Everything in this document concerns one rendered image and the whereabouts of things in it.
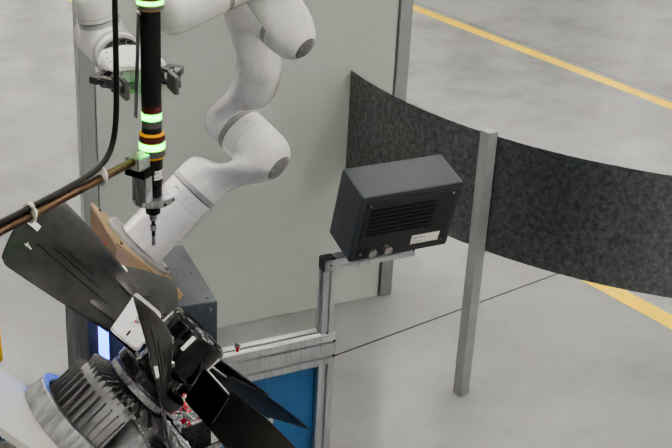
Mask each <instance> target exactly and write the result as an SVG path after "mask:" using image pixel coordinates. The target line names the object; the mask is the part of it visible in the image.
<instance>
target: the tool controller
mask: <svg viewBox="0 0 672 448"><path fill-rule="evenodd" d="M462 185H463V181H462V180H461V179H460V177H459V176H458V175H457V174H456V172H455V171H454V170H453V169H452V167H451V166H450V165H449V164H448V162H447V161H446V160H445V159H444V157H443V156H442V155H433V156H426V157H420V158H413V159H407V160H400V161H393V162H387V163H380V164H374V165H367V166H361V167H354V168H347V169H343V171H342V175H341V180H340V185H339V189H338V194H337V199H336V204H335V208H334V213H333V218H332V223H331V227H330V234H331V235H332V237H333V238H334V240H335V241H336V243H337V245H338V246H339V248H340V249H341V251H342V252H343V254H344V255H345V256H346V257H347V260H348V261H350V262H351V261H356V260H362V259H367V258H373V257H378V256H383V255H388V254H394V253H399V252H404V251H409V250H415V249H420V248H425V247H431V246H436V245H441V244H445V243H446V240H447V236H448V233H449V230H450V226H451V223H452V219H453V216H454V212H455V209H456V205H457V202H458V199H459V195H460V192H461V188H462Z"/></svg>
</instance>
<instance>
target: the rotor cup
mask: <svg viewBox="0 0 672 448"><path fill-rule="evenodd" d="M172 311H173V313H172V314H171V315H170V316H169V317H168V318H167V319H166V320H165V321H164V323H165V324H166V326H167V327H168V329H169V331H170V333H171V335H172V336H173V337H174V344H175V351H173V356H172V361H175V366H174V368H171V374H170V378H172V381H171V382H172V384H171V387H170V389H169V390H168V392H167V397H166V408H167V409H168V410H170V411H172V412H177V411H179V410H180V409H181V408H182V407H183V406H184V401H183V398H182V397H181V395H180V393H179V392H178V390H177V389H178V388H179V387H180V386H182V385H184V384H186V385H189V386H192V385H194V384H195V382H196V381H197V379H198V377H199V376H200V374H201V372H202V371H203V369H204V368H205V369H206V370H208V369H209V368H210V367H211V366H212V365H213V364H214V363H215V362H216V361H217V360H218V359H220V360H221V359H222V357H223V356H224V353H223V350H222V348H221V347H220V346H219V344H218V343H217V342H216V341H215V339H214V338H213V337H212V336H211V335H210V334H209V333H208V332H207V331H206V329H205V328H204V327H203V326H202V325H201V324H200V323H199V322H198V321H197V320H196V319H194V318H193V317H192V316H191V315H190V314H189V313H188V312H187V311H185V310H184V309H182V308H180V307H176V308H175V309H173V310H172ZM172 311H171V312H172ZM171 312H170V313H171ZM170 313H169V314H170ZM169 314H168V315H169ZM168 315H167V316H168ZM167 316H166V317H167ZM166 317H165V318H166ZM165 318H164V319H165ZM164 319H163V320H164ZM163 320H162V321H163ZM196 328H198V329H200V330H201V331H202V332H203V335H204V336H203V335H202V334H201V333H200V332H199V331H198V330H197V329H196ZM192 336H194V337H195V338H196V339H195V340H194V341H193V342H192V343H191V344H190V345H189V346H188V347H187V348H186V349H185V350H184V351H182V350H181V347H182V346H183V345H184V344H185V343H186V342H187V341H188V340H189V339H190V338H191V337H192ZM119 357H120V360H121V361H122V363H123V364H124V366H125V367H126V369H127V370H128V371H129V372H130V374H131V375H132V376H133V377H134V378H135V380H136V381H137V382H138V383H139V384H140V385H141V386H142V387H143V388H144V389H145V390H146V391H147V392H148V393H149V394H150V395H151V396H152V397H153V398H154V399H155V400H157V401H158V402H159V403H160V401H159V396H158V392H157V387H156V383H155V378H154V374H153V370H152V366H151V362H150V358H149V354H148V350H147V347H146V348H145V349H144V350H143V351H142V352H140V351H138V350H137V351H136V353H135V354H133V353H132V352H131V351H130V350H129V349H128V348H126V347H124V348H123V349H121V350H120V351H119ZM220 360H219V361H220ZM219 361H218V362H219ZM218 362H217V363H218ZM217 363H216V364H217ZM216 364H215V365H216Z"/></svg>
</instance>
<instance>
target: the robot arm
mask: <svg viewBox="0 0 672 448"><path fill-rule="evenodd" d="M119 1H120V0H118V4H119ZM73 6H74V10H75V13H76V17H77V20H78V22H77V23H76V26H75V29H74V39H75V42H76V44H77V46H78V47H79V49H80V50H81V51H82V52H83V53H84V54H85V55H86V56H87V57H88V58H89V59H90V60H91V61H92V63H93V64H94V65H95V66H96V67H97V68H98V71H99V72H96V73H94V74H92V75H89V83H91V84H94V85H100V87H102V88H107V89H108V90H109V91H110V92H112V93H113V37H112V0H73ZM160 13H161V30H162V31H163V32H165V33H166V34H169V35H177V34H181V33H184V32H186V31H188V30H191V29H193V28H195V27H197V26H199V25H201V24H203V23H205V22H207V21H209V20H212V19H214V18H216V17H218V16H220V15H222V14H224V18H225V22H226V25H227V28H228V31H229V33H230V36H231V39H232V42H233V45H234V48H235V52H236V59H237V60H236V68H235V73H234V78H233V82H232V84H231V86H230V88H229V89H228V91H227V92H226V93H225V94H223V95H222V96H221V97H219V98H218V99H217V100H216V101H214V102H213V103H212V104H211V105H210V106H209V107H208V109H207V111H206V113H205V116H204V124H205V128H206V130H207V132H208V134H209V135H210V137H211V138H212V139H213V140H214V141H215V142H216V143H217V144H218V145H219V146H220V147H221V148H222V149H223V150H224V151H225V152H226V153H227V154H228V155H229V156H230V157H231V158H232V159H233V160H231V161H230V162H227V163H216V162H213V161H210V160H208V159H205V158H202V157H191V158H189V159H188V160H187V161H185V162H184V163H183V164H182V165H181V166H180V167H179V168H178V169H177V170H176V171H175V172H174V173H173V174H172V175H171V177H170V178H169V179H168V180H167V181H166V182H165V183H164V184H163V185H162V187H165V188H167V189H169V190H171V191H172V192H173V195H174V199H175V201H173V203H172V204H171V205H169V206H167V207H164V208H160V209H161V213H160V214H158V215H157V220H156V221H155V224H156V231H155V242H156V245H154V246H153V245H152V231H151V230H150V225H151V221H150V218H149V216H150V215H148V214H146V209H145V208H140V209H139V210H138V211H137V212H136V213H135V214H134V215H133V216H132V217H131V218H130V219H129V220H128V221H127V222H126V223H125V224H124V223H122V222H121V221H119V220H118V218H117V217H116V216H115V217H110V218H109V219H108V224H109V225H110V227H111V228H112V230H113V231H114V232H115V233H116V234H117V236H118V237H119V238H120V239H121V240H122V241H123V242H124V243H125V244H126V245H127V246H128V247H129V248H130V249H131V250H132V251H133V252H134V253H135V254H136V255H137V256H138V257H140V258H141V259H142V260H143V261H144V262H145V263H147V264H148V265H149V266H150V267H152V268H153V269H154V270H156V271H157V272H159V273H160V274H162V275H164V276H167V275H168V274H169V273H170V269H169V268H168V267H167V265H166V264H165V263H164V261H163V260H162V259H163V258H164V257H165V256H166V255H167V254H168V253H169V252H170V251H171V250H172V249H173V248H174V246H175V245H176V244H177V243H178V242H179V241H180V240H181V239H182V238H183V237H184V236H185V235H186V234H187V233H188V232H189V231H190V230H191V229H192V228H193V227H194V226H195V225H196V224H197V223H198V222H199V221H200V220H201V218H202V217H203V216H204V215H205V214H206V213H207V212H208V211H209V210H210V209H211V208H212V207H213V206H214V205H215V204H216V203H217V202H218V201H219V200H220V199H221V198H222V197H223V196H224V195H225V194H227V193H228V192H230V191H231V190H233V189H235V188H238V187H241V186H245V185H251V184H258V183H264V182H268V181H271V180H273V179H275V178H277V177H278V176H279V175H281V174H282V173H283V171H284V170H285V169H286V168H287V166H288V163H289V161H290V155H291V153H290V147H289V145H288V143H287V141H286V140H285V138H284V137H283V136H282V135H281V134H280V133H279V132H278V131H277V130H276V129H275V128H274V127H273V126H272V125H271V124H270V123H269V122H268V121H267V120H266V119H265V118H264V117H262V116H261V115H260V114H259V113H258V112H257V111H256V110H255V109H259V108H261V107H264V106H265V105H267V104H268V103H269V102H270V101H271V100H272V99H273V97H274V95H275V93H276V90H277V87H278V84H279V80H280V75H281V70H282V61H281V57H283V58H285V59H289V60H295V59H299V58H302V57H304V56H305V55H307V54H308V53H309V52H310V51H311V50H312V48H313V46H314V43H315V40H316V30H315V25H314V22H313V19H312V16H311V14H310V12H309V10H308V8H307V7H306V5H305V4H304V2H303V1H302V0H164V8H163V9H162V10H161V11H160ZM118 33H119V95H120V96H121V97H122V98H123V99H124V100H125V101H129V100H130V93H135V57H136V39H135V38H134V37H133V36H132V35H131V34H130V33H129V32H128V30H127V29H126V27H125V25H124V23H123V20H122V17H121V14H120V10H119V6H118ZM164 73H167V79H166V76H165V74H164ZM183 74H184V66H183V65H174V64H166V63H165V61H164V60H163V59H162V58H161V89H163V88H165V87H166V85H167V88H168V89H169V90H170V91H171V92H172V93H173V94H174V95H179V88H181V76H182V75H183Z"/></svg>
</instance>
